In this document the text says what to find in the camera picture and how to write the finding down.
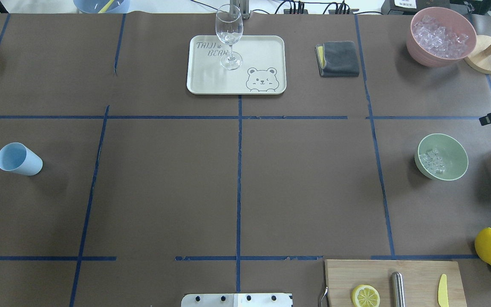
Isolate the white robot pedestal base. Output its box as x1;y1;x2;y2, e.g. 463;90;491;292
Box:
181;292;294;307

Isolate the blue bowl with fork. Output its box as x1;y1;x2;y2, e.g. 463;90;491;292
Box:
73;0;130;14

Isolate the grey folded cloth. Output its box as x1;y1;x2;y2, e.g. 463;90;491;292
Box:
315;41;360;78

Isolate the pink bowl of ice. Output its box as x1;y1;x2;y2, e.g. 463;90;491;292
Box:
407;6;477;67

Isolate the clear wine glass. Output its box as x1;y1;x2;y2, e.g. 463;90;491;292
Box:
216;4;243;70

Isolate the wooden cutting board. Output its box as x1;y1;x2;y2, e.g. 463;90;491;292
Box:
325;260;467;307

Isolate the yellow plastic knife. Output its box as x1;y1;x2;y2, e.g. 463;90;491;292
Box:
437;273;449;307

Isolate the green bowl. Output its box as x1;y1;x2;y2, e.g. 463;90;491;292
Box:
414;133;469;181

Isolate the cream bear serving tray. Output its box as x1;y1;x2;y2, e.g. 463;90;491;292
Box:
187;35;287;95

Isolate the lemon half slice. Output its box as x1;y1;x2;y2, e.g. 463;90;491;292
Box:
351;284;381;307

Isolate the light blue cup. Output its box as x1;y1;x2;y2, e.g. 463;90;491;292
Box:
0;142;43;176

